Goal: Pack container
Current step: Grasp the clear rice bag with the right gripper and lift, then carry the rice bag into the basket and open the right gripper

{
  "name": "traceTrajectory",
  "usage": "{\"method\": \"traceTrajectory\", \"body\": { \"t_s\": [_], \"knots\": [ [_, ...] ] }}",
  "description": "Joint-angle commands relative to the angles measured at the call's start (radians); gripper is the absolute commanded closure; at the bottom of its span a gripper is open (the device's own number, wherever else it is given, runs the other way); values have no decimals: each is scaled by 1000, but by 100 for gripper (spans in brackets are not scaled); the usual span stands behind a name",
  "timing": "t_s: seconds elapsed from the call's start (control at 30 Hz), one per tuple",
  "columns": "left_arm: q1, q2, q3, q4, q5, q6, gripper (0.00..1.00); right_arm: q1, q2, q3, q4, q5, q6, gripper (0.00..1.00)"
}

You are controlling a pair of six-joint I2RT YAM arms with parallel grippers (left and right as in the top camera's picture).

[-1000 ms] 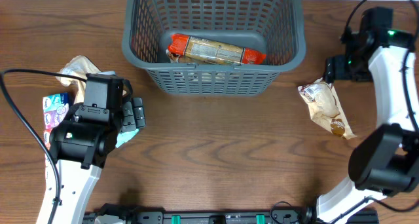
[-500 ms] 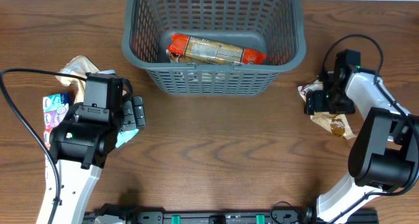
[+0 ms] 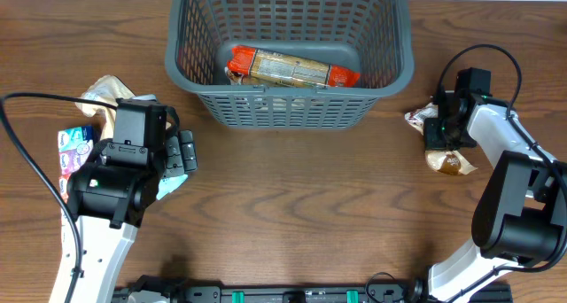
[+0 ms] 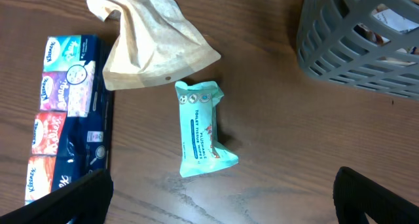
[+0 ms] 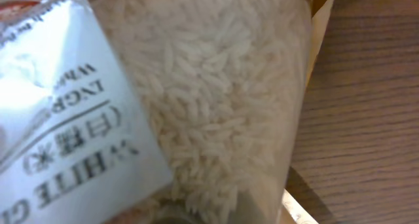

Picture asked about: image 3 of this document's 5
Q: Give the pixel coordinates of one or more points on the Kleenex tissue multipack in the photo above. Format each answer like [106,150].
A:
[74,147]

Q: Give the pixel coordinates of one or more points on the crumpled beige paper pouch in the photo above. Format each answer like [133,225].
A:
[106,91]

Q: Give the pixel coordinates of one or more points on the teal flushable wipes packet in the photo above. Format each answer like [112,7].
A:
[169,185]

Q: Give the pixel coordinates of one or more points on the grey plastic lattice basket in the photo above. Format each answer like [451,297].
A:
[370,37]

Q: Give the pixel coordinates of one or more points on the white brown cookie bag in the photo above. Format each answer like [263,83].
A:
[279,78]

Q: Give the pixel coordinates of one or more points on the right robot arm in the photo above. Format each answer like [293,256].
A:
[519,224]

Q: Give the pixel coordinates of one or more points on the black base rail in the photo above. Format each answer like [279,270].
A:
[149,289]

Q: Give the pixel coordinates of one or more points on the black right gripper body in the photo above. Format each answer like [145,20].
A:
[437,135]

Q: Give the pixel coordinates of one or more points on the white brown snack bag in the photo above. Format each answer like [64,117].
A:
[444,162]

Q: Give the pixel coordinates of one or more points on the orange gold biscuit packet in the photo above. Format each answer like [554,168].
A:
[249,60]

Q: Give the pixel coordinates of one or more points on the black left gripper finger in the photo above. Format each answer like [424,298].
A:
[188,152]
[174,161]

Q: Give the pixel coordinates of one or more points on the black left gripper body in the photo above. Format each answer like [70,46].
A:
[184,150]

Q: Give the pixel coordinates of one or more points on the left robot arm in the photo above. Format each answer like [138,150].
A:
[107,199]

